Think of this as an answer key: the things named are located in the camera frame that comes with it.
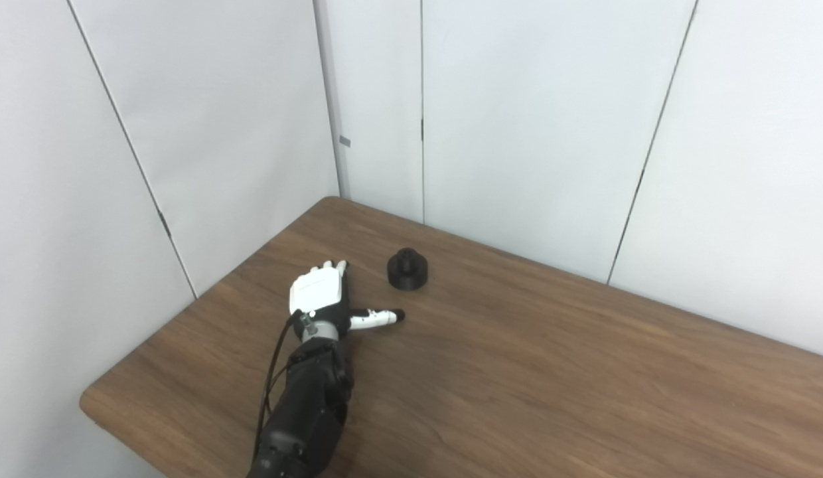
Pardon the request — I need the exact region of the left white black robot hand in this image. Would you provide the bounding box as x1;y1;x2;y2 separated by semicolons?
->
289;260;406;335

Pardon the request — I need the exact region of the round black part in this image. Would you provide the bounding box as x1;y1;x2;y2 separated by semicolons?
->
387;247;429;293

